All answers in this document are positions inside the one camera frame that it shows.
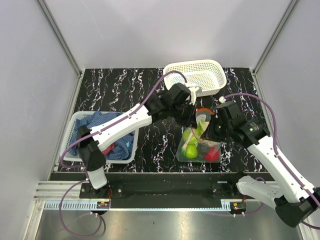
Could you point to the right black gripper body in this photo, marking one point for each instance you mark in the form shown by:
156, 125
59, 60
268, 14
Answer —
222, 129

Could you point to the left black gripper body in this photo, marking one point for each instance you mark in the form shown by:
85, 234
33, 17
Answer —
182, 113

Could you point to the clear zip top bag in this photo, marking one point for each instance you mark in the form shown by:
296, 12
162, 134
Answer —
202, 113

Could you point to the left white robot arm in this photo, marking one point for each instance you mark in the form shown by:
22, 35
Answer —
178, 102

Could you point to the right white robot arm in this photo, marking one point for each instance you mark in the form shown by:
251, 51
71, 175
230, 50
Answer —
295, 198

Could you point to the fake green white cabbage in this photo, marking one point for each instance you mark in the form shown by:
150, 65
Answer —
202, 125

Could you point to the fake green apple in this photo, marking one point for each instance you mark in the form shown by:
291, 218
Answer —
188, 136
191, 151

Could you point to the fake dark purple fruit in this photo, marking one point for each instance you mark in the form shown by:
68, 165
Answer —
203, 150

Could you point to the white perforated plastic basket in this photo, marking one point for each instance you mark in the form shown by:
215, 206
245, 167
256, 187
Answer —
207, 74

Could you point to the blue checkered cloth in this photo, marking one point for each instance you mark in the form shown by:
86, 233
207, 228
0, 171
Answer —
121, 149

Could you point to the dark red cloth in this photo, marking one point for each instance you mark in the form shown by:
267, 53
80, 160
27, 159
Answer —
108, 149

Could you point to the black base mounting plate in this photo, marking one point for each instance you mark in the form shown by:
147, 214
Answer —
166, 191

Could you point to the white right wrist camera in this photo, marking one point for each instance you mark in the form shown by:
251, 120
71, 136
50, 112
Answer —
222, 100

